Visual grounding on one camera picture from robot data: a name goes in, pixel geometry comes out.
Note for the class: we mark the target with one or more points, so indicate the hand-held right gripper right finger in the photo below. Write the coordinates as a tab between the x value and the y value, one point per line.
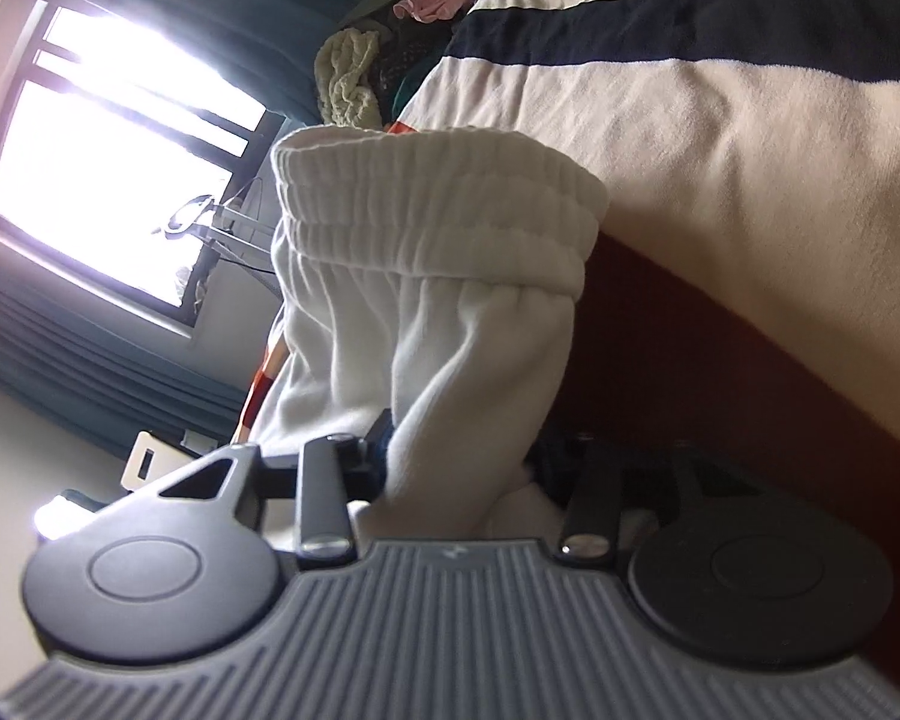
591	495

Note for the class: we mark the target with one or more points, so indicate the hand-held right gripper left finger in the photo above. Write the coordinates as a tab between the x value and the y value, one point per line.
322	495

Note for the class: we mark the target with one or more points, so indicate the white pants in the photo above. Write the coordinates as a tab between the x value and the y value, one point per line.
435	277

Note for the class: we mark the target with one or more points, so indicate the dark clothes pile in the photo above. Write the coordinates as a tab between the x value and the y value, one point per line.
397	64

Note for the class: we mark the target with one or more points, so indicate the white chair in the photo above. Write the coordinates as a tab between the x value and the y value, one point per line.
146	457

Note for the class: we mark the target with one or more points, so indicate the blue curtain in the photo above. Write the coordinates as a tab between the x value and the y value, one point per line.
232	0
82	360

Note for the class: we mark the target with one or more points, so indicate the garment steamer stand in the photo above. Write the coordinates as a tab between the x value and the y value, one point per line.
195	217

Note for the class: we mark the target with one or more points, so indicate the striped blanket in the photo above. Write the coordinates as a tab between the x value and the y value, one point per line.
720	165

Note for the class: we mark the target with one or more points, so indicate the yellow-green knit garment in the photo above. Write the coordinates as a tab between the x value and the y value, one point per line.
349	82

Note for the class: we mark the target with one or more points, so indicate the window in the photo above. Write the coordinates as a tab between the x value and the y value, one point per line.
82	135

